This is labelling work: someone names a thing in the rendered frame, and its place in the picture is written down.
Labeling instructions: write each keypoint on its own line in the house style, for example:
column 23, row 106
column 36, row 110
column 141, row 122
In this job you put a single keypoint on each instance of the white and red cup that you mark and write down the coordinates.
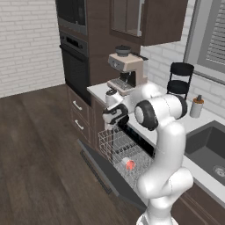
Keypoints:
column 129, row 164

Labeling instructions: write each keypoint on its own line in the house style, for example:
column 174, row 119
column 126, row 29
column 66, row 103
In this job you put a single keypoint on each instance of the dark wood tall cabinet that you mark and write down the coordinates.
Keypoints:
column 101, row 44

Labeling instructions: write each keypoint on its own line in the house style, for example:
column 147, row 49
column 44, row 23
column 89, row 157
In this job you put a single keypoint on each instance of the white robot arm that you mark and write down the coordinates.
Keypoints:
column 168, row 146

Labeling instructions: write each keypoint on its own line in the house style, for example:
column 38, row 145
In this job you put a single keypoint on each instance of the dark wood glass-door wall cupboard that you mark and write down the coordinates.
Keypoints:
column 164, row 20

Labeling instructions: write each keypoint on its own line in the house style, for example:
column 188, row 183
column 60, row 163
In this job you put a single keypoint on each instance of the dark grey sink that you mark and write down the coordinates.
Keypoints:
column 209, row 146

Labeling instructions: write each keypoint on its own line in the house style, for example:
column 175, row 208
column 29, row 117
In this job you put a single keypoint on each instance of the dark wood drawer front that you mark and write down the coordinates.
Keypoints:
column 82, row 127
column 80, row 102

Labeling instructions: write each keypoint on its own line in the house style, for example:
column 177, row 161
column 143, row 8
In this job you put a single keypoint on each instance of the black built-in microwave oven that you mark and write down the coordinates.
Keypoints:
column 71, row 13

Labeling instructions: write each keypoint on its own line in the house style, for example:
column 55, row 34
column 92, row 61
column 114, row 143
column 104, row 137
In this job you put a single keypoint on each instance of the grey framed window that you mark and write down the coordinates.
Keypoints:
column 212, row 38

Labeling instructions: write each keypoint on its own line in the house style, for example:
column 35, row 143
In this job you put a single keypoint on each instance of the dark grey dishwasher door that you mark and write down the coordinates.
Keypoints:
column 108, row 175

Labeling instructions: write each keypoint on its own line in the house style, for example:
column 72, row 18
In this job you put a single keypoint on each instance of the beige espresso machine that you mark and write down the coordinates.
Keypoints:
column 129, row 63

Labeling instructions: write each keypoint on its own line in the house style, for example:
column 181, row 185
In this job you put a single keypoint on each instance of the black dishwasher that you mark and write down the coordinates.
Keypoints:
column 140, row 139

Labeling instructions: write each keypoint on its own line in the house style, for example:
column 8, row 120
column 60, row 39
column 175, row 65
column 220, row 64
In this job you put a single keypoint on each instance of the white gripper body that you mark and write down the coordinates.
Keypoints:
column 109, row 119

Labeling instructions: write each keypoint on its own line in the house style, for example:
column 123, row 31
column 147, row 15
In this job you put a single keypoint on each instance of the dark wood base cupboard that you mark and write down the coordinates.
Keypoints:
column 202, row 208

